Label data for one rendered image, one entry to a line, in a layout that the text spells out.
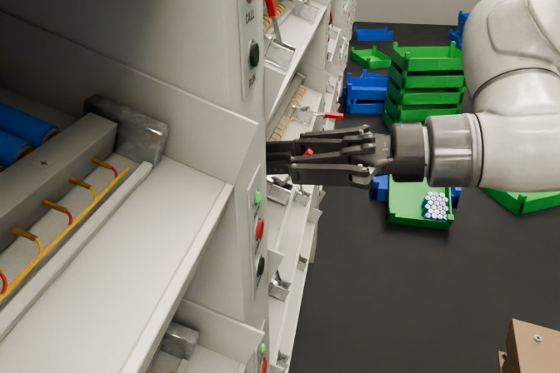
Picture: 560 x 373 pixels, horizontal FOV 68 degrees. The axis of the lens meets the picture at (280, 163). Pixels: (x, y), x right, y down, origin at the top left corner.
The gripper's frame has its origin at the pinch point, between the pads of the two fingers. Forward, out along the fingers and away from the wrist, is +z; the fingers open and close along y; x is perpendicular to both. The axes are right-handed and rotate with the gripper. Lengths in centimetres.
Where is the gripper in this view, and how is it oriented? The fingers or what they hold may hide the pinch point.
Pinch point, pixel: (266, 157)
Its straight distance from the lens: 56.2
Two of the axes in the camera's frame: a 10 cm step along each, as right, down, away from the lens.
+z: -9.7, 0.3, 2.3
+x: -1.4, -8.7, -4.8
